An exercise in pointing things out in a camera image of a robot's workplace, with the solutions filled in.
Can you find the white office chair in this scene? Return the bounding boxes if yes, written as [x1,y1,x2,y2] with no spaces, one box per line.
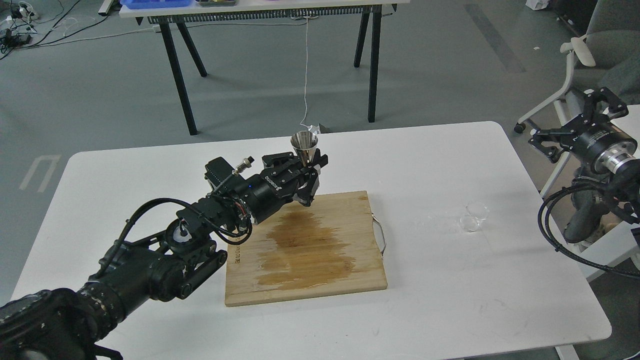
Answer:
[514,0,640,198]

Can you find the floor cables and adapters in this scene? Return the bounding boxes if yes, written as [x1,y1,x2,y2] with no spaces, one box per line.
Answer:
[0,0,161,58]

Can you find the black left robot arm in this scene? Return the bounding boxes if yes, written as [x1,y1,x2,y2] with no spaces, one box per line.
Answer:
[1,149,329,360]

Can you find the white table black legs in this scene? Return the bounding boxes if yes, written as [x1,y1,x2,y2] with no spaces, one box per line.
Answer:
[119,0,412,136]

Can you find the blue tray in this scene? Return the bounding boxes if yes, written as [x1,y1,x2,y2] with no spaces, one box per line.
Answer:
[119,0,193,10]

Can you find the steel jigger measuring cup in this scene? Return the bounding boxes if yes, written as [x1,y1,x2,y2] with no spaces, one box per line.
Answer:
[290,130,319,166]

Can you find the small clear glass cup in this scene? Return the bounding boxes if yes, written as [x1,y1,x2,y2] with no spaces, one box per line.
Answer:
[458,201,490,233]

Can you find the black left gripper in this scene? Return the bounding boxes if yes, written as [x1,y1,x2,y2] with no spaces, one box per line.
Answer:
[240,152,329,224]

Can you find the white side table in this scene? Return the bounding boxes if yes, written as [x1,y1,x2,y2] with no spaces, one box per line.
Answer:
[579,104,640,267]

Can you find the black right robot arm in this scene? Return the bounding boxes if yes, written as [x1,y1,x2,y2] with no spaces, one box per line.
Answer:
[528,87,640,280]

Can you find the white hanging cable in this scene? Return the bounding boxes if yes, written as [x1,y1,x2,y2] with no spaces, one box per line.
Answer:
[299,15,326,134]

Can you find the bamboo cutting board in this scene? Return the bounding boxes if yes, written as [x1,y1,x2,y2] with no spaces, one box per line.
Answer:
[224,190,387,307]

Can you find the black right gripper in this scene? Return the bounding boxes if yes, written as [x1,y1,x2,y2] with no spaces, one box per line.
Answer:
[528,87,638,173]

